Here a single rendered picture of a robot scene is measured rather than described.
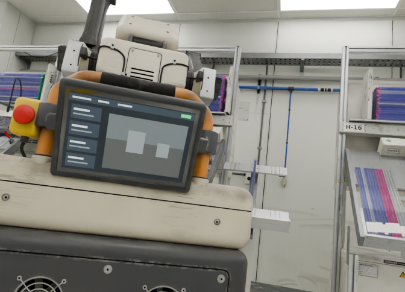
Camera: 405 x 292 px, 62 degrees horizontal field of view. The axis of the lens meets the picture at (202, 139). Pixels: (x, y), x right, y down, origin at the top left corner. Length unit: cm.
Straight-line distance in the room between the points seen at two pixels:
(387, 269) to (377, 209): 35
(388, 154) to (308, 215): 157
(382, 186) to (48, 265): 167
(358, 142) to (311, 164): 133
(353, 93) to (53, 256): 216
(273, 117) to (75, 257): 329
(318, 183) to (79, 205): 317
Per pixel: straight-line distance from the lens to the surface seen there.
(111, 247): 66
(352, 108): 246
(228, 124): 226
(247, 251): 174
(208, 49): 252
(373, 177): 204
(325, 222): 365
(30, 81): 303
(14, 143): 273
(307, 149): 370
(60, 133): 63
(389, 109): 230
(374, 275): 205
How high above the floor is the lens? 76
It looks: 11 degrees up
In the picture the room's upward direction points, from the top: 7 degrees clockwise
